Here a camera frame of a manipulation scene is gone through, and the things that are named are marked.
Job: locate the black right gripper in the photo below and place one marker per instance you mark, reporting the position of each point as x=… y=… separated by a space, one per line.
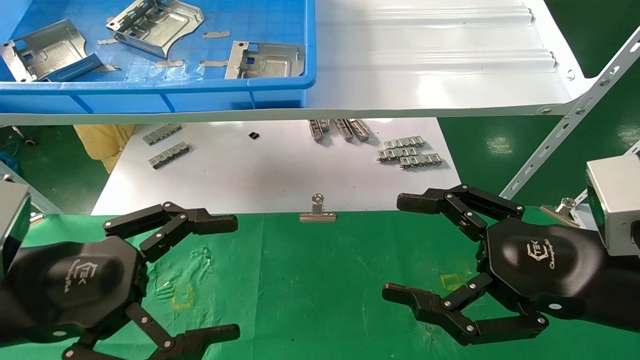
x=540 y=260

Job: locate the brown tape strip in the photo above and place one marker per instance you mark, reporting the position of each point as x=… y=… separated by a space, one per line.
x=107 y=68
x=214 y=63
x=106 y=41
x=216 y=35
x=169 y=63

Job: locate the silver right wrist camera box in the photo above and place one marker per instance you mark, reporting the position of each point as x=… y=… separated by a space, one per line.
x=620 y=200

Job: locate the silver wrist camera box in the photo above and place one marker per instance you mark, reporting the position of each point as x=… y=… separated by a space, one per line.
x=620 y=200
x=11 y=220

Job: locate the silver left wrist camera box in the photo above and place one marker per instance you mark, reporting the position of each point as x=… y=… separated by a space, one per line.
x=11 y=220

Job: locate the blue plastic bin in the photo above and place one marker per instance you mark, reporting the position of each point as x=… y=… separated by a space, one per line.
x=150 y=92

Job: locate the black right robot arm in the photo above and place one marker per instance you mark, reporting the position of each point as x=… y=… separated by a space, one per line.
x=620 y=295

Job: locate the white metal shelf board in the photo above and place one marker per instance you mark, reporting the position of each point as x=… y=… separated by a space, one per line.
x=425 y=75

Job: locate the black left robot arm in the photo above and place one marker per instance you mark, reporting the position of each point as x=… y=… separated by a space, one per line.
x=6 y=315

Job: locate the white perforated angle bar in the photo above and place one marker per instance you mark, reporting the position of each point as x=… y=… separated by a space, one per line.
x=575 y=112

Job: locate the small black part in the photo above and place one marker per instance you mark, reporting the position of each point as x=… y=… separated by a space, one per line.
x=254 y=135

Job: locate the yellow plastic bag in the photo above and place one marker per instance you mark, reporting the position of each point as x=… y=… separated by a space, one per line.
x=102 y=142

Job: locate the stamped sheet metal bracket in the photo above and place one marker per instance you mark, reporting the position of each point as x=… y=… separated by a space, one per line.
x=50 y=47
x=160 y=27
x=270 y=65

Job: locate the green table cloth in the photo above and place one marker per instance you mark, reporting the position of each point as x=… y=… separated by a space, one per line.
x=320 y=290

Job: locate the silver binder clip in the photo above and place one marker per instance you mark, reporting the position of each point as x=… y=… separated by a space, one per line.
x=318 y=215
x=36 y=218
x=562 y=210

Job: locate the small grey metal clip strip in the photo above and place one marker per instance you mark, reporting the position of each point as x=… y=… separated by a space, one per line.
x=421 y=160
x=170 y=155
x=404 y=142
x=162 y=134
x=318 y=129
x=397 y=154
x=343 y=129
x=360 y=129

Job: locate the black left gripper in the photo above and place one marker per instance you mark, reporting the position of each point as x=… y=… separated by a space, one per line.
x=65 y=285

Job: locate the black caster wheel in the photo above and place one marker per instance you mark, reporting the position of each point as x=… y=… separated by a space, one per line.
x=30 y=142

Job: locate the grey metal frame bar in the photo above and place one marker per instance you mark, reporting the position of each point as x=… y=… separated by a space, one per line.
x=42 y=202

